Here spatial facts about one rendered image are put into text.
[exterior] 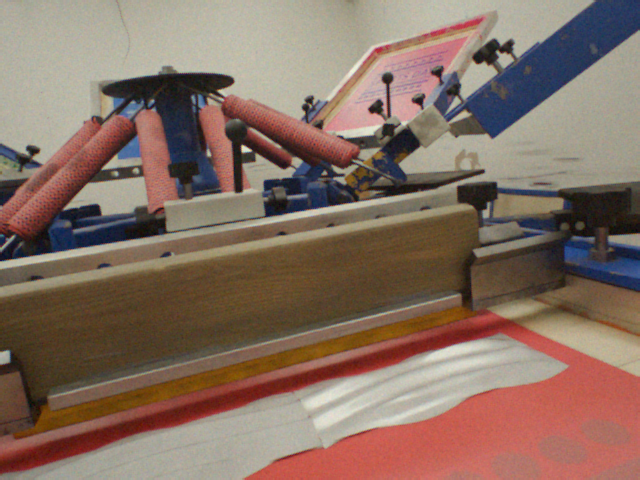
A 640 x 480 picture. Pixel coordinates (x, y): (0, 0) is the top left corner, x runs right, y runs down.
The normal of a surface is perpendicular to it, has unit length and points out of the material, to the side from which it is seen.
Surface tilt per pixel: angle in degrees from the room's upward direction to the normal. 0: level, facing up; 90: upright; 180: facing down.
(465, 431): 0
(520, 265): 90
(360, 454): 0
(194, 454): 34
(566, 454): 0
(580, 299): 90
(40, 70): 90
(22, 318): 90
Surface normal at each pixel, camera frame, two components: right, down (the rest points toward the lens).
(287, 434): 0.03, -0.73
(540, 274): 0.32, 0.14
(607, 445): -0.12, -0.97
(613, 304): -0.94, 0.18
